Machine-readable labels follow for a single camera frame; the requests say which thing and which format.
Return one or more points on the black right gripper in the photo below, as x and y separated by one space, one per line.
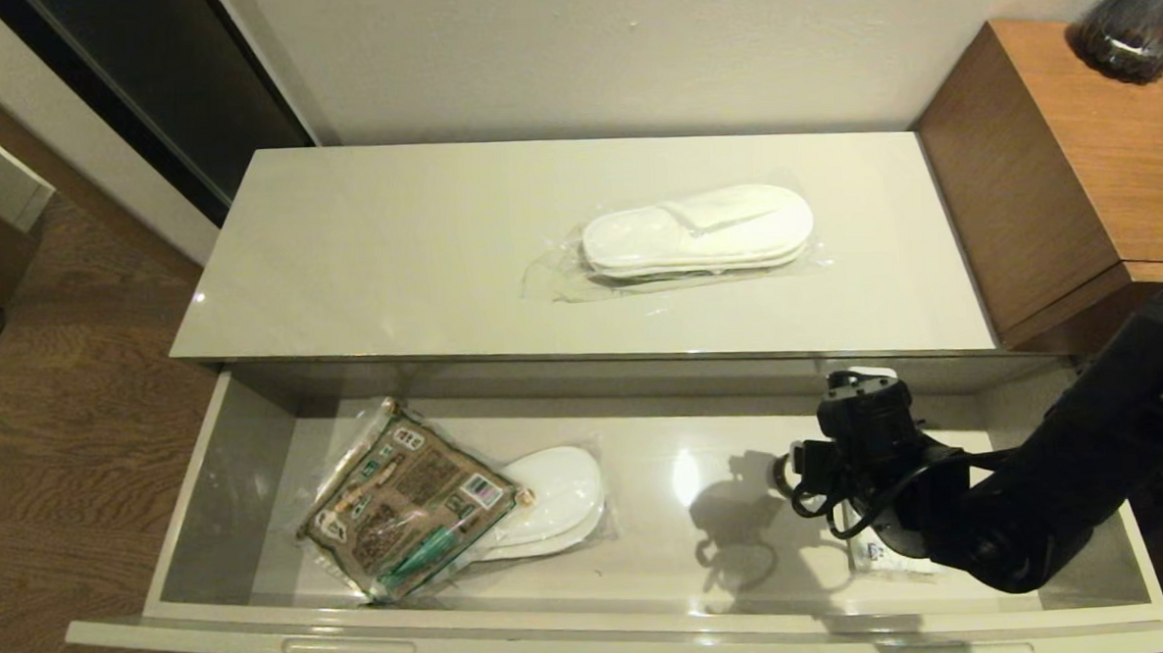
871 432

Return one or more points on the brown wooden side cabinet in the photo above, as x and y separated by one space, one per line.
1076 177

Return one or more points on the brown grain package green print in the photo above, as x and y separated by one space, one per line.
412 501

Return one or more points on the dark door panel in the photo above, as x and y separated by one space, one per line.
178 79

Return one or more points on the white slippers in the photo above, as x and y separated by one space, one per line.
559 494
695 228

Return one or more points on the white door frame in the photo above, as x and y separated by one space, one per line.
93 161

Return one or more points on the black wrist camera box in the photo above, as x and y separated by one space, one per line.
818 465

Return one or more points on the glossy white drawer cabinet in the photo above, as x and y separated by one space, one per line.
392 256

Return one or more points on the white patterned tissue pack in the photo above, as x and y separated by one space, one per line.
881 556

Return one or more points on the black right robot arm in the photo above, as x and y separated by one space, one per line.
1088 461

